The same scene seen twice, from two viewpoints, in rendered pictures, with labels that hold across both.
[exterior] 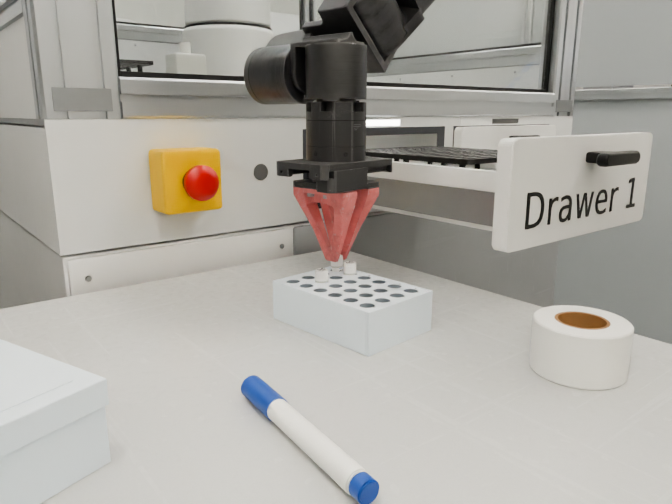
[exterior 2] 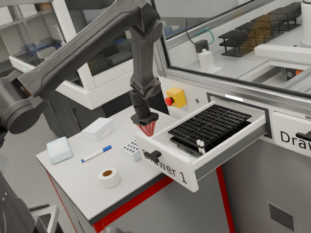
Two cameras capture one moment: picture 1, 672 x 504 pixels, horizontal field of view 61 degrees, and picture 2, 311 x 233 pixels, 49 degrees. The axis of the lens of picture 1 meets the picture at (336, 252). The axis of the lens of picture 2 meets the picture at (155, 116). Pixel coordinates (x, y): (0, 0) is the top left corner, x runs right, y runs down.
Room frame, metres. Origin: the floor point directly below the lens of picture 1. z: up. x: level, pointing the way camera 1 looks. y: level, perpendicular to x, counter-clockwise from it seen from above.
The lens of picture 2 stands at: (0.82, -1.17, 1.47)
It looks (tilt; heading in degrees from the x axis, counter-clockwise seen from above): 26 degrees down; 101
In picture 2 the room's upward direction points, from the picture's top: 16 degrees counter-clockwise
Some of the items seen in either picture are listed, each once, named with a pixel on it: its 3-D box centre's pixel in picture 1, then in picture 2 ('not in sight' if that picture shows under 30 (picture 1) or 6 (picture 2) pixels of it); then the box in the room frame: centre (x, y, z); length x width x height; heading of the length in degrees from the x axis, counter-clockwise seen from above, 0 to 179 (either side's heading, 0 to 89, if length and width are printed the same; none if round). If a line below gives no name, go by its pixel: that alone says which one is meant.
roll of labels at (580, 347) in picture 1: (579, 344); (108, 177); (0.40, -0.19, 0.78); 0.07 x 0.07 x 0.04
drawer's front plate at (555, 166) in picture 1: (580, 185); (163, 159); (0.63, -0.27, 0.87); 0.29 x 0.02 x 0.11; 128
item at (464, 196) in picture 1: (438, 177); (212, 131); (0.80, -0.14, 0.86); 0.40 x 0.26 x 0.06; 38
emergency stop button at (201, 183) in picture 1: (199, 182); (169, 101); (0.64, 0.15, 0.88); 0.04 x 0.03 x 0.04; 128
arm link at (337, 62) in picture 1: (331, 73); (139, 96); (0.56, 0.00, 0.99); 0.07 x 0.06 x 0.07; 49
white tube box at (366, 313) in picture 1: (350, 304); (139, 147); (0.50, -0.01, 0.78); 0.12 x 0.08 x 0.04; 44
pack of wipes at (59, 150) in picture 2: not in sight; (59, 150); (0.11, 0.09, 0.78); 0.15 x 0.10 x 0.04; 115
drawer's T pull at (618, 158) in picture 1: (607, 157); (154, 155); (0.61, -0.29, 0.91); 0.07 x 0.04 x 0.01; 128
